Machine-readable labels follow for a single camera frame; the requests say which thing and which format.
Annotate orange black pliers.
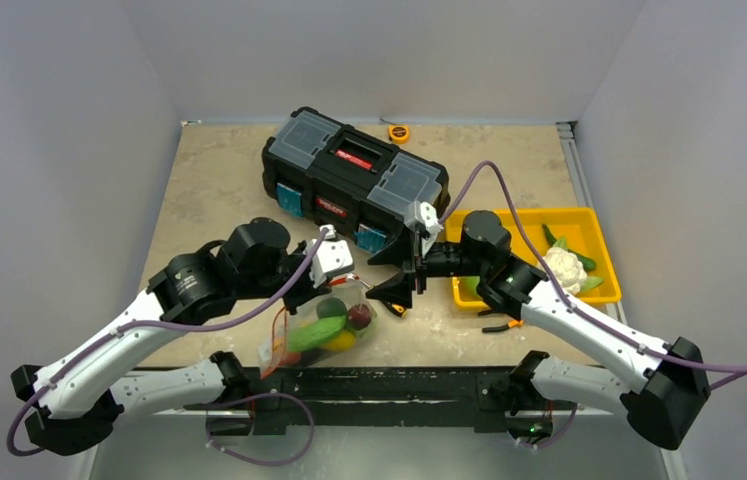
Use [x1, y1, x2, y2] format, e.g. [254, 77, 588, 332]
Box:
[481, 319, 524, 334]

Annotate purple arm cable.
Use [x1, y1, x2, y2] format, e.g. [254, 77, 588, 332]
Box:
[439, 160, 747, 392]
[5, 228, 331, 458]

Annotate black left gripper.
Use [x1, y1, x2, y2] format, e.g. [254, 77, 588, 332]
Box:
[237, 239, 332, 314]

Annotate white cauliflower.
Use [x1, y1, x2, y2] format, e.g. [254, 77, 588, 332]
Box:
[539, 246, 588, 295]

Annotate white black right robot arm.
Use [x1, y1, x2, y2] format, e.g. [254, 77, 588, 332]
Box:
[367, 210, 711, 450]

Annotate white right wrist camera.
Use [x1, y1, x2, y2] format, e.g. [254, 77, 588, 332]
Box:
[404, 200, 443, 250]

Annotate yellow corn cob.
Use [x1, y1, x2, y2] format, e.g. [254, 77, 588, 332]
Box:
[321, 330, 357, 352]

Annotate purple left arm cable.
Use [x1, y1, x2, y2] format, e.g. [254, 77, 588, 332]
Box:
[5, 228, 331, 458]

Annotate green round cabbage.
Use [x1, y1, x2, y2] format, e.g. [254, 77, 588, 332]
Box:
[461, 276, 480, 298]

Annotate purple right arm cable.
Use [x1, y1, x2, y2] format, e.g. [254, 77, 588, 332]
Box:
[439, 160, 747, 392]

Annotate yellow tape measure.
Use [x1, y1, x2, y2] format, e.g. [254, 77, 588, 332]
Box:
[379, 118, 411, 145]

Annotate dark red plum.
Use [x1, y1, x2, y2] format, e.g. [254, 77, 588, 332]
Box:
[347, 303, 373, 331]

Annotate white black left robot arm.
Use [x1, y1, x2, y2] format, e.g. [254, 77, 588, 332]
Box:
[6, 217, 354, 457]

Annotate clear orange zip top bag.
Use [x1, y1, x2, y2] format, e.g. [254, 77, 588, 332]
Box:
[258, 274, 377, 378]

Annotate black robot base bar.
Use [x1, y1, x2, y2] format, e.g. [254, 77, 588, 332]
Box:
[191, 353, 574, 439]

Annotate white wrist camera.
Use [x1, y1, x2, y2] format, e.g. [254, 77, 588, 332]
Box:
[305, 224, 355, 287]
[404, 200, 443, 250]

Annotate black plastic toolbox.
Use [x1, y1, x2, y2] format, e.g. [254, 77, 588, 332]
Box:
[261, 107, 450, 254]

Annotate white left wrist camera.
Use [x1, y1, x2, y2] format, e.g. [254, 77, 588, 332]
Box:
[305, 224, 355, 287]

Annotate green cucumber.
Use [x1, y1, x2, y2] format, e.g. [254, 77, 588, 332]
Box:
[541, 224, 597, 272]

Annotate dark green avocado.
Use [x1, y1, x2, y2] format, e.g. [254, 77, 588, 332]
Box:
[315, 297, 348, 319]

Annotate yellow plastic tray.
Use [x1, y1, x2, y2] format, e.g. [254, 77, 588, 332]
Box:
[444, 206, 623, 311]

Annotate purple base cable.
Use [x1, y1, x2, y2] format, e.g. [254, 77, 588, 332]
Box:
[204, 392, 316, 467]

